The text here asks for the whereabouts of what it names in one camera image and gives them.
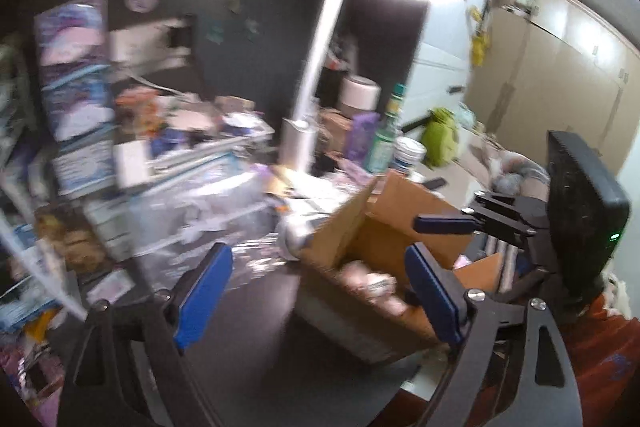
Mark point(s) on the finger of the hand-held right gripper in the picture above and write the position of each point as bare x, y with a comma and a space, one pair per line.
445, 224
510, 206

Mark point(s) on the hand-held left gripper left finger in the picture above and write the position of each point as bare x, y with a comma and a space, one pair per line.
205, 297

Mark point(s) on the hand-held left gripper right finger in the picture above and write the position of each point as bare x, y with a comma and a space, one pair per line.
432, 297

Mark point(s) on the brown cardboard box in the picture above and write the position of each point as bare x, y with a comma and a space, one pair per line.
345, 307

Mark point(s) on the white plastic tub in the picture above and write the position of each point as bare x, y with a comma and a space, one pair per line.
409, 154

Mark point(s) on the clear plastic bag with bow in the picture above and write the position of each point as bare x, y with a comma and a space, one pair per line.
210, 212

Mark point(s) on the green plush toy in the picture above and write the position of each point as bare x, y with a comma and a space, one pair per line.
440, 137

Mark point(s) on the pink and white sachet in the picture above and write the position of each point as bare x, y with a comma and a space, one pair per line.
109, 286

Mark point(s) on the green glass bottle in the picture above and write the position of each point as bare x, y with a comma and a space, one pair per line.
385, 137

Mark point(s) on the white round humidifier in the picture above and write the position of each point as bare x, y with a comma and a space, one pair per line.
297, 234

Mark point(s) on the purple box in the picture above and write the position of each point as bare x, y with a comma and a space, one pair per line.
362, 137

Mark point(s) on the person's orange clothing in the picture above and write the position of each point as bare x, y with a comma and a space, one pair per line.
605, 357

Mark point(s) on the white desk riser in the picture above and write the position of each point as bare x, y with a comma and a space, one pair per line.
200, 152

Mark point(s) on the beige wardrobe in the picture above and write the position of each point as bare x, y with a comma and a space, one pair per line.
560, 67

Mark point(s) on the small white box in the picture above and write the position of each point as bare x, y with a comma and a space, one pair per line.
131, 164

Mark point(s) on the white cup with lid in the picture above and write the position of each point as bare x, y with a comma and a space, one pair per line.
361, 94

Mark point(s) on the yellow plush toy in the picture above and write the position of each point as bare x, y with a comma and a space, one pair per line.
481, 37

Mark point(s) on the white and blue carton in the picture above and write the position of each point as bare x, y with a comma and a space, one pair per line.
85, 164

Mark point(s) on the white desk lamp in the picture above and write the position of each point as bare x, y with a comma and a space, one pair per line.
320, 57

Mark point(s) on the blue character storage box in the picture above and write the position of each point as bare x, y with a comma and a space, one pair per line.
77, 102

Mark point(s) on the black power plug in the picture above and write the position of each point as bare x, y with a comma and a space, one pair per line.
180, 38

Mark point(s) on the pink character storage box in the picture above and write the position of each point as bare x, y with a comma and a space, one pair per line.
72, 32

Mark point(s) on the white wall outlet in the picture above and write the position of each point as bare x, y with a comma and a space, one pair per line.
145, 44

